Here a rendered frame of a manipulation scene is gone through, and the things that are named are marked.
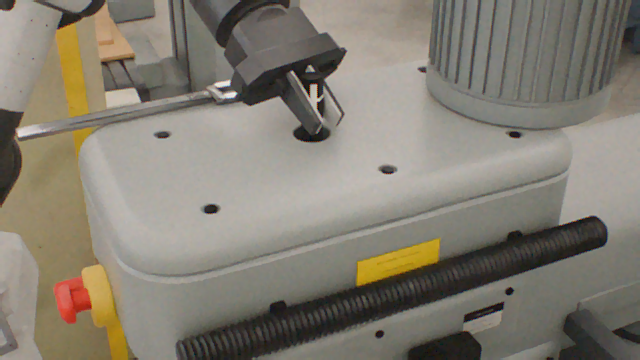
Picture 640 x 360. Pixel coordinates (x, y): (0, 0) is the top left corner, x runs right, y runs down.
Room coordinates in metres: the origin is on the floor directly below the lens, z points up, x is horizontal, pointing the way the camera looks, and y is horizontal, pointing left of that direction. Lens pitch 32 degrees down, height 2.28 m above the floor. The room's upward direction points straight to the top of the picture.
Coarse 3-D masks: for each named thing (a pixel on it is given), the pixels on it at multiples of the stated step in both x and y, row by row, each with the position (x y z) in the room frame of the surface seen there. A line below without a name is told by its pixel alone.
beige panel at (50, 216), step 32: (64, 32) 2.26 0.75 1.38; (96, 32) 2.31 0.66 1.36; (64, 64) 2.26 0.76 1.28; (96, 64) 2.30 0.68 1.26; (32, 96) 2.21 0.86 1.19; (64, 96) 2.25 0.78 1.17; (96, 96) 2.29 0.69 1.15; (32, 160) 2.20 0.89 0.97; (64, 160) 2.24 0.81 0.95; (32, 192) 2.19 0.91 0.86; (64, 192) 2.23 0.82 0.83; (0, 224) 2.14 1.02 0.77; (32, 224) 2.18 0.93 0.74; (64, 224) 2.22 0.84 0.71; (32, 256) 2.17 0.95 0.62; (64, 256) 2.21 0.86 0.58; (64, 352) 2.18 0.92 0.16; (96, 352) 2.23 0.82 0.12; (128, 352) 2.28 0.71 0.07
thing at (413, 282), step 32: (576, 224) 0.68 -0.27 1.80; (480, 256) 0.63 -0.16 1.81; (512, 256) 0.63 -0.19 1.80; (544, 256) 0.64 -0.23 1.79; (384, 288) 0.58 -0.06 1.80; (416, 288) 0.58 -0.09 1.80; (448, 288) 0.59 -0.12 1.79; (256, 320) 0.53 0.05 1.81; (288, 320) 0.53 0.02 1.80; (320, 320) 0.54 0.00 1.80; (352, 320) 0.55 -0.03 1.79; (192, 352) 0.49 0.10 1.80; (224, 352) 0.50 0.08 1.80; (256, 352) 0.51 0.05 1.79
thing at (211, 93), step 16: (176, 96) 0.78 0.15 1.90; (192, 96) 0.78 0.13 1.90; (208, 96) 0.78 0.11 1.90; (224, 96) 0.78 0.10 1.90; (112, 112) 0.74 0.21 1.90; (128, 112) 0.74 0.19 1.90; (144, 112) 0.75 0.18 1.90; (32, 128) 0.71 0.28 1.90; (48, 128) 0.71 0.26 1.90; (64, 128) 0.71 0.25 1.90; (80, 128) 0.72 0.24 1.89
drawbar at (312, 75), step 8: (312, 72) 0.72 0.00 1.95; (304, 80) 0.71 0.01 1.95; (312, 80) 0.70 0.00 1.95; (320, 80) 0.71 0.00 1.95; (304, 88) 0.71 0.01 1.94; (320, 88) 0.71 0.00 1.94; (320, 96) 0.71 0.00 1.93; (320, 104) 0.71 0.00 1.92; (320, 112) 0.71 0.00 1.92; (304, 128) 0.71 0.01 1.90; (320, 128) 0.71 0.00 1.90; (304, 136) 0.71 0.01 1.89; (312, 136) 0.70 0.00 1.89; (320, 136) 0.71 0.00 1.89
